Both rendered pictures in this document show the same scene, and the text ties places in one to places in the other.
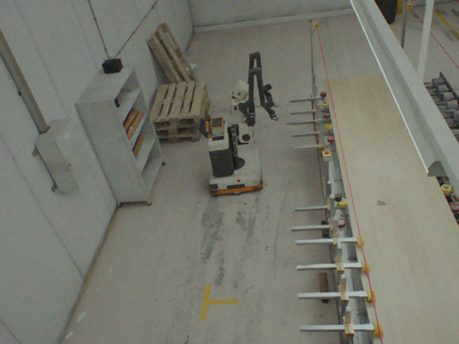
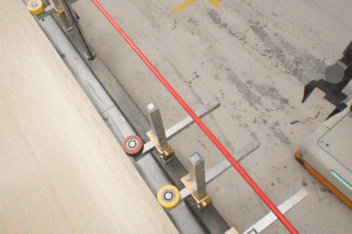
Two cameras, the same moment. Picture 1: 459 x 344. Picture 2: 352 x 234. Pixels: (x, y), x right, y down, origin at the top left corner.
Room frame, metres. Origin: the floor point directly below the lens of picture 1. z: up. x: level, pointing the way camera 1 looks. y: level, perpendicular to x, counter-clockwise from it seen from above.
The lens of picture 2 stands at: (4.25, -1.30, 2.06)
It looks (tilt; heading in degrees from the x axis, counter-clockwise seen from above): 59 degrees down; 144
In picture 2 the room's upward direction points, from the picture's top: 11 degrees counter-clockwise
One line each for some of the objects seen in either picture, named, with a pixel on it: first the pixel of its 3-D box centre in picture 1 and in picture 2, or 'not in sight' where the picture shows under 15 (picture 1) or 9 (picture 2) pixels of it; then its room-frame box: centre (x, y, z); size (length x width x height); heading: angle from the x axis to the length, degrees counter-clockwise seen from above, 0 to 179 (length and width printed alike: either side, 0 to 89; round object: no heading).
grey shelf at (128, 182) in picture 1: (126, 137); not in sight; (4.69, 1.27, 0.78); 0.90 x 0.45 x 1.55; 169
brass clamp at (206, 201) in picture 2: not in sight; (196, 191); (3.94, -1.03, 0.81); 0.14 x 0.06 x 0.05; 169
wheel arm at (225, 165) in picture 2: (310, 134); (213, 173); (3.94, -0.94, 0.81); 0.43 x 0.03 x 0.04; 79
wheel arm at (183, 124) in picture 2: (312, 147); (177, 129); (3.69, -0.89, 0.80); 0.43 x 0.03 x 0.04; 79
